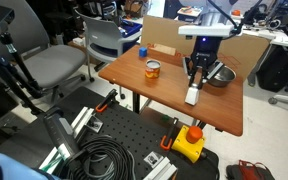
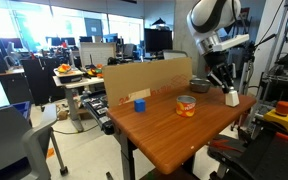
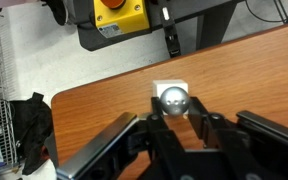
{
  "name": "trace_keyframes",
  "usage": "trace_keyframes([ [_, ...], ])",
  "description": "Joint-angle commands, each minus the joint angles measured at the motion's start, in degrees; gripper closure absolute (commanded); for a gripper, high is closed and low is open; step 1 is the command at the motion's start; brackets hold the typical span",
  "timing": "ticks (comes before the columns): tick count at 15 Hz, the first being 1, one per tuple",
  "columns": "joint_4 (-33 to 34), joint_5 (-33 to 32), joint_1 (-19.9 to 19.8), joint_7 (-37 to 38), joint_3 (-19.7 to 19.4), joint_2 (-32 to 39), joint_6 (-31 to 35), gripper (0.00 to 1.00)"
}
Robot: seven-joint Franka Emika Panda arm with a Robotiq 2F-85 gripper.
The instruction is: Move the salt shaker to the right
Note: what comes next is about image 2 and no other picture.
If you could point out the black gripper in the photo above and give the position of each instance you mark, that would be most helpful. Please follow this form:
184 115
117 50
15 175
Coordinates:
215 60

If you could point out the white salt shaker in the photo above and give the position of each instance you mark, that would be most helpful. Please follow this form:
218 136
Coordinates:
232 98

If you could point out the metal bowl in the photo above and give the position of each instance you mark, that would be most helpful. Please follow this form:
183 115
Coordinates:
200 85

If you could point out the orange yellow food can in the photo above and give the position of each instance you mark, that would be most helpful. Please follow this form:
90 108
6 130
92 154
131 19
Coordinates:
185 106

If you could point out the metal equipment rack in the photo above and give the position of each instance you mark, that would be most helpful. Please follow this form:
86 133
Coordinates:
284 73

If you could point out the yellow emergency stop box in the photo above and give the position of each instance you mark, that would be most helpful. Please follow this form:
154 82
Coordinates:
282 116

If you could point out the black computer monitor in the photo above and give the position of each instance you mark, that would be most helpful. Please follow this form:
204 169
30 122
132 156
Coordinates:
158 40

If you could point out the cardboard board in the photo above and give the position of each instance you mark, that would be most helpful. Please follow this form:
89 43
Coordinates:
144 80

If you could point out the orange black bar clamp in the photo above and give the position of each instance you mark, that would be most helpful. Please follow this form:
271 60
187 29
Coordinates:
285 136

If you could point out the blue cube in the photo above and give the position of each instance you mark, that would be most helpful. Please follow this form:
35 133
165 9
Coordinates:
139 105

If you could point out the black desk leg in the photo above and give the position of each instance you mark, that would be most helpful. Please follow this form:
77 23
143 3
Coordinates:
127 156

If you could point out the toy fruit pile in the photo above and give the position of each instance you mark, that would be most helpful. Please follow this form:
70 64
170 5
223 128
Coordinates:
95 71

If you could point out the white panel board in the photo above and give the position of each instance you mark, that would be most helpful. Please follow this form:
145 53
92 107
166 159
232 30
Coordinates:
97 53

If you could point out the black equipment strip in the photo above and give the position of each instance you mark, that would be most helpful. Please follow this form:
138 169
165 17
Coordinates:
97 110

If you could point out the white side table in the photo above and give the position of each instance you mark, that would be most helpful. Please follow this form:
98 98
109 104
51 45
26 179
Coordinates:
74 96

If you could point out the tray with toy fruit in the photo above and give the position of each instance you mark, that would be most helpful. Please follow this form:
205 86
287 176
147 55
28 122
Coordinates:
67 74

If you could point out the small cardboard box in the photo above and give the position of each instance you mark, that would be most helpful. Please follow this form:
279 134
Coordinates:
63 115

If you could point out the blue plastic bin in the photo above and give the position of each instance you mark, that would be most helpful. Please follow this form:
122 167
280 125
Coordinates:
22 108

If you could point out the grey office chair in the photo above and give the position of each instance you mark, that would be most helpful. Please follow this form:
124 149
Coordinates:
14 143

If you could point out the black camera tripod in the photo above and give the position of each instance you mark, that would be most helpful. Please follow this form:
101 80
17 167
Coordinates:
249 71

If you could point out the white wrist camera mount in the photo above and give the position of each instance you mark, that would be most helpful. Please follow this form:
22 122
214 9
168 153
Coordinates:
232 41

